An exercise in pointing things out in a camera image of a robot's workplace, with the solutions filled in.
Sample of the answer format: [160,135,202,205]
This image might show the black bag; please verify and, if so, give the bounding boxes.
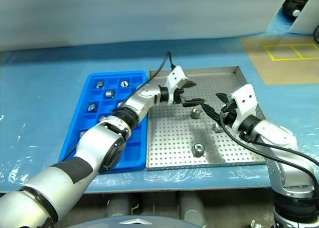
[282,0,306,20]

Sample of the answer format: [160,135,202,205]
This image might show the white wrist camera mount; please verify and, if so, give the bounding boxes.
[165,65,189,105]
[230,84,260,129]

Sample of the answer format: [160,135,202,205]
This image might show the perforated steel tray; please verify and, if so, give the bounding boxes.
[146,65,269,171]

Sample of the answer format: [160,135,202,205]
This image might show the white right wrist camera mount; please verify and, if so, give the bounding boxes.
[230,84,260,129]

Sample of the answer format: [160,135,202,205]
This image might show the grey rounded cylinder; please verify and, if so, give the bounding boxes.
[177,192,208,228]
[104,193,133,219]

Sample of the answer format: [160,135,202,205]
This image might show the brown cardboard sheet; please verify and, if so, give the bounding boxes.
[239,35,319,86]

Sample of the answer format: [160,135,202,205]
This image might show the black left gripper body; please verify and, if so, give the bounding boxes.
[172,87,186,105]

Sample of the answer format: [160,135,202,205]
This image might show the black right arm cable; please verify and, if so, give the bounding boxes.
[218,110,319,192]

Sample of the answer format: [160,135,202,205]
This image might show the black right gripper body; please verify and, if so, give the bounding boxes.
[220,99,238,127]

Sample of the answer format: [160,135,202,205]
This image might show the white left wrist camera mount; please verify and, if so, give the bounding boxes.
[165,65,189,105]

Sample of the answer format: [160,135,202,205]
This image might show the blue compartment tray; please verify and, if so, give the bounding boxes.
[57,70,148,173]

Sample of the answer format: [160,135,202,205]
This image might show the white panel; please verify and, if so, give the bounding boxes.
[289,0,319,35]

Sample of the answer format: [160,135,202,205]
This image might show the dark grey robot torso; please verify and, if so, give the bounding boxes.
[81,215,200,228]

